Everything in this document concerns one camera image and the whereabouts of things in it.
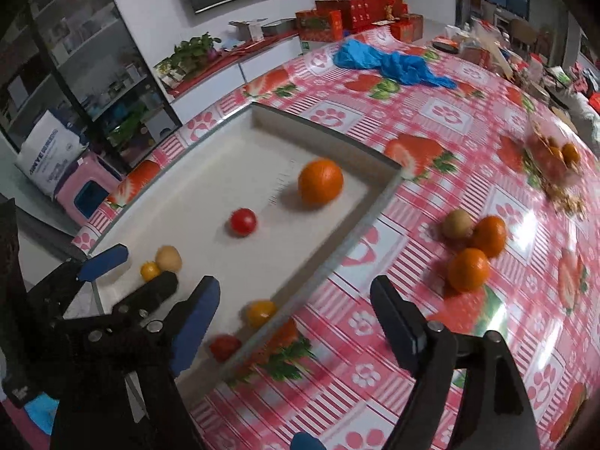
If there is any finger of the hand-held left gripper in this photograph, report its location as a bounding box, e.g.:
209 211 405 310
25 243 131 325
110 271 181 324

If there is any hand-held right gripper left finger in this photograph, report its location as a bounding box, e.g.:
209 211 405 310
51 276 221 450

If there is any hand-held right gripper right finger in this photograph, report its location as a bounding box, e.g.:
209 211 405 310
369 276 541 450

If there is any red cherry tomato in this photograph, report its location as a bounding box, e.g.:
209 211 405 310
209 334 243 363
229 207 258 237

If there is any white tray with grey rim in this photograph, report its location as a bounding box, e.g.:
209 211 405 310
87 103 404 385

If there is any tan kiwi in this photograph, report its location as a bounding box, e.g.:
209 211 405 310
443 209 475 240

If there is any pink plastic stool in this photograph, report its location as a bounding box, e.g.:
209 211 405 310
55 150 125 228

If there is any red checked strawberry tablecloth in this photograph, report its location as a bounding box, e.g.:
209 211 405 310
72 23 600 450

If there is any white printed sack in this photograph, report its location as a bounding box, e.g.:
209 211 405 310
14 110 90 198

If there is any glass door cabinet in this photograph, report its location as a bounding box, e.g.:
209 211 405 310
0 0 183 174

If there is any pile of dry fruit husks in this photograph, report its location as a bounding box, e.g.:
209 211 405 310
525 159 587 221

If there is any white low cabinet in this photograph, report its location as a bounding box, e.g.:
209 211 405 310
166 33 305 127

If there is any bag of fruit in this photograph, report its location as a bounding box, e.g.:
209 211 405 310
522 119 584 188

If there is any green potted plant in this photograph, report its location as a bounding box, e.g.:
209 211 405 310
154 33 222 85

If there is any white cardboard box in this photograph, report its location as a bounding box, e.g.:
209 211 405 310
228 19 268 42

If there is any grey tin box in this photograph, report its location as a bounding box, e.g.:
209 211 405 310
261 18 298 37

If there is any clear plastic bag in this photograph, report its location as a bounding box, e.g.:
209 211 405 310
469 18 514 78

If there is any stack of red gift boxes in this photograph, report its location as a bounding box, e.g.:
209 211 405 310
295 0 425 43

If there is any brown chair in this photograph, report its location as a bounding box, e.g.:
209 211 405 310
508 18 540 50

